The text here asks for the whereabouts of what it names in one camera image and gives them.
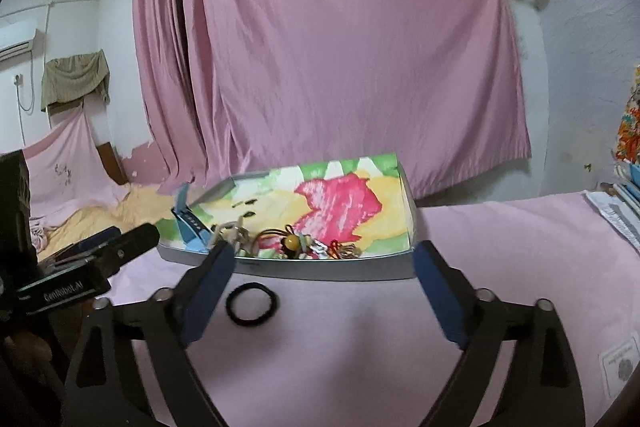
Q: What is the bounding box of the white air conditioner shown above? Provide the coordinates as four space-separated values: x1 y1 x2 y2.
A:
0 20 39 60

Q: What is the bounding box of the pink tablecloth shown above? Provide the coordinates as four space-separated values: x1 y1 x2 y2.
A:
90 189 640 427

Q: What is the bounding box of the olive green cloth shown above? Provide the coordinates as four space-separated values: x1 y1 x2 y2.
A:
41 50 111 112

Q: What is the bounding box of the black hair tie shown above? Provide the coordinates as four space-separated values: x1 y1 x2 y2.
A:
225 284 276 326

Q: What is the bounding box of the stack of books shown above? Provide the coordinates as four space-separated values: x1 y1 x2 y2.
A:
584 162 640 254

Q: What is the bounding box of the red cord charm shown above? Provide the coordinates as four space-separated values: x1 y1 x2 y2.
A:
327 240 362 259

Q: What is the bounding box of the white hair clip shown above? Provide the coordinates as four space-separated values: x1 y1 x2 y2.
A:
301 238 331 261

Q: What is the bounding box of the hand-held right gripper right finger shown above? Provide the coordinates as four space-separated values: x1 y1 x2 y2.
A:
412 239 586 427

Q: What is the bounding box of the pink curtain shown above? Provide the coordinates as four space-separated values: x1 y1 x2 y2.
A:
132 0 532 204

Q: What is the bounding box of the person's left hand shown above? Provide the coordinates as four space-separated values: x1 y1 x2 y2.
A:
9 332 52 373

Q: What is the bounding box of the yellow bead hair tie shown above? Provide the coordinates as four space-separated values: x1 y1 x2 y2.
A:
257 227 314 261

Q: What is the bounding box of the beige hair claw clip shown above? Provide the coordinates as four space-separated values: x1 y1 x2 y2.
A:
210 217 257 258

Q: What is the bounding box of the floral printed paper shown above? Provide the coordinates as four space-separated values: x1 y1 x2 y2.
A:
613 65 640 166

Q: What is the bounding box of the grey box with colourful lining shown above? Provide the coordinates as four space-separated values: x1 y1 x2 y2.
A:
157 152 419 282

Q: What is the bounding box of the white wall cable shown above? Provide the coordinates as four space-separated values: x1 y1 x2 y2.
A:
12 74 42 113

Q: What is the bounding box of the pink embroidered sheet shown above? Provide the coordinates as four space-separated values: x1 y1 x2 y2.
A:
22 109 129 219

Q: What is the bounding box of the yellow blanket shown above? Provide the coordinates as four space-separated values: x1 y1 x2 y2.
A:
36 184 187 264

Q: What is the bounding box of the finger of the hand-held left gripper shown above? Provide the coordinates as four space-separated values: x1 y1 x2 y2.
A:
39 227 123 266
92 223 161 278

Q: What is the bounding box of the blue wrist watch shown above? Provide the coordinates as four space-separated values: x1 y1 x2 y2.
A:
171 182 211 254

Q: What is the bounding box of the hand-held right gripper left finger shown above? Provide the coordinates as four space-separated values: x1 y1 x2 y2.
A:
64 241 237 427

